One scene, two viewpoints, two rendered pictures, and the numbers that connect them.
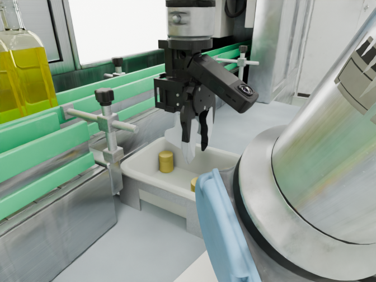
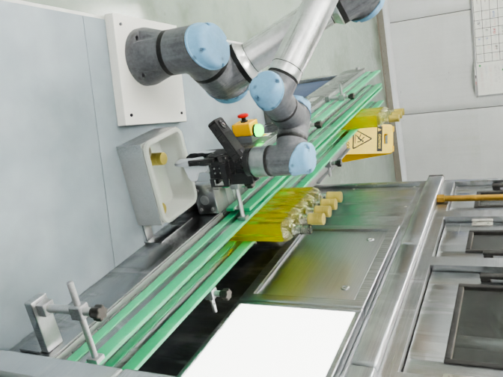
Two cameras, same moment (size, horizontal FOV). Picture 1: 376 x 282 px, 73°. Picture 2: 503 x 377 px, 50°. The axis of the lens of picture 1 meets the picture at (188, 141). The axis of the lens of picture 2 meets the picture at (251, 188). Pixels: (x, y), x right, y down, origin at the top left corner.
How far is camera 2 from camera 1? 163 cm
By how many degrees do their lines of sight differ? 107
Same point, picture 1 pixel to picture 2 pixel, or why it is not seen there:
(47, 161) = not seen: hidden behind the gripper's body
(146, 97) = (190, 258)
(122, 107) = (206, 242)
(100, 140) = (209, 221)
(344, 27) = not seen: outside the picture
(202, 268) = (174, 116)
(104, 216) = not seen: hidden behind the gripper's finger
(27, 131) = (254, 200)
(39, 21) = (287, 290)
